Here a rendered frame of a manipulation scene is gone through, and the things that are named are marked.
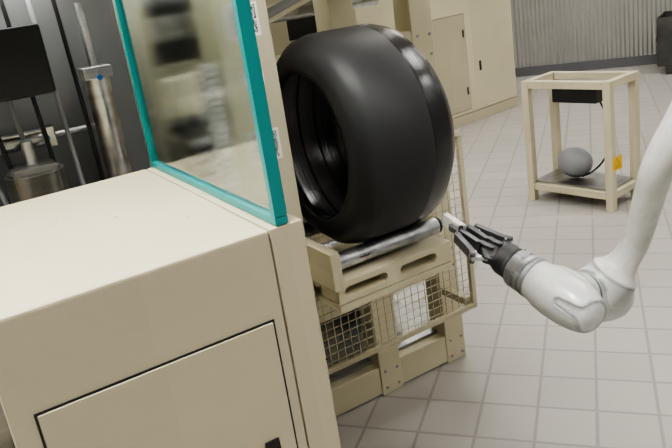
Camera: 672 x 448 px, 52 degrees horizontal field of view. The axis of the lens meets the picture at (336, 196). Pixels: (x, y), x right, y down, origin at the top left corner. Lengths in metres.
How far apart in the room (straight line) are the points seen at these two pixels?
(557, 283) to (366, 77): 0.62
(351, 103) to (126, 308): 0.88
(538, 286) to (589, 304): 0.10
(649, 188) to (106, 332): 1.01
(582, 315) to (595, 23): 8.46
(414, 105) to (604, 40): 8.22
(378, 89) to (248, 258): 0.80
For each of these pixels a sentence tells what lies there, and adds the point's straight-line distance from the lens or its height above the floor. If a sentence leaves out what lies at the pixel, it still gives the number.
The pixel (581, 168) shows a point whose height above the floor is 0.22.
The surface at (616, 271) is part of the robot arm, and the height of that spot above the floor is 0.91.
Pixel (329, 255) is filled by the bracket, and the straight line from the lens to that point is 1.66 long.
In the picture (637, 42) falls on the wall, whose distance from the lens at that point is 9.81.
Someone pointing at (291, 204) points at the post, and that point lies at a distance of 1.70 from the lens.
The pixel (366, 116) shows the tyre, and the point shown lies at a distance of 1.58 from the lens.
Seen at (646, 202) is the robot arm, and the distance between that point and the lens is 1.46.
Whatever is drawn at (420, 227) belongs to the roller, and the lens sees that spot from 1.85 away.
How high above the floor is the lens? 1.56
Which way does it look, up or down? 17 degrees down
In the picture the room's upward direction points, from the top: 9 degrees counter-clockwise
